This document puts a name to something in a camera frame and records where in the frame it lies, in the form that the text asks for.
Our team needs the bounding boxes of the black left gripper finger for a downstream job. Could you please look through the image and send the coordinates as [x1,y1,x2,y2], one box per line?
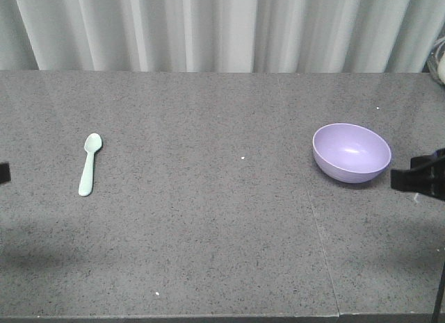
[0,163,11,184]

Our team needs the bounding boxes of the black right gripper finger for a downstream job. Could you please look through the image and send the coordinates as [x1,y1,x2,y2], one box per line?
[390,156,444,200]

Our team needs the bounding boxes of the lilac plastic bowl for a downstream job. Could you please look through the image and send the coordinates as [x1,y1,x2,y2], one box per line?
[312,123,392,184]

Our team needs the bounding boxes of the pale green plastic spoon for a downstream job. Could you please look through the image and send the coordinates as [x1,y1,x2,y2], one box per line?
[78,133,102,197]

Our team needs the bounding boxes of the white rice cooker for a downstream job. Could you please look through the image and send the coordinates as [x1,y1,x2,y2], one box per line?
[426,36,444,85]

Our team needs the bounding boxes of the white pleated curtain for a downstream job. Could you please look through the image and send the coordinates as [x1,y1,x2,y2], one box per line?
[1,0,444,73]

